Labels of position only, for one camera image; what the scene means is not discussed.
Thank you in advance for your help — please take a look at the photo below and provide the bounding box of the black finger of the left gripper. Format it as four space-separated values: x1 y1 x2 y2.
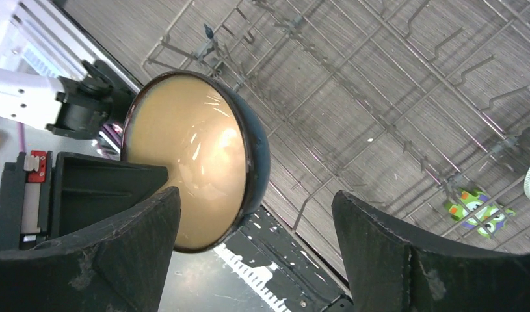
49 152 168 239

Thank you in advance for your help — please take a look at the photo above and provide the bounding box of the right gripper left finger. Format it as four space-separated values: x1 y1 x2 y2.
0 187 181 311

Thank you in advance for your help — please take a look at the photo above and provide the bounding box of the dark teal painted bowl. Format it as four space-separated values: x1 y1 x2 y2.
121 70 271 254

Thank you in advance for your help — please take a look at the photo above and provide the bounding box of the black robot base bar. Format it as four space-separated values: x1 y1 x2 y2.
214 207 354 311

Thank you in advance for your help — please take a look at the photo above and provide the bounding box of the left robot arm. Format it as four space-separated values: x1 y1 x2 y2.
0 60 168 252

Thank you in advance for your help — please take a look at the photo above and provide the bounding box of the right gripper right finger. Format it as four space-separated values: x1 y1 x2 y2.
332 190 530 311

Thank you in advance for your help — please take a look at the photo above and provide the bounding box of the green owl toy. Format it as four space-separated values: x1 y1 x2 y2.
444 188 516 239

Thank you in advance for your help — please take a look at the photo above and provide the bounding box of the grey wire dish rack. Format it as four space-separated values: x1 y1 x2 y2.
142 1 530 264

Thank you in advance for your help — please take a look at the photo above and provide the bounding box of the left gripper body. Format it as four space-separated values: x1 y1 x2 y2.
0 150 53 252

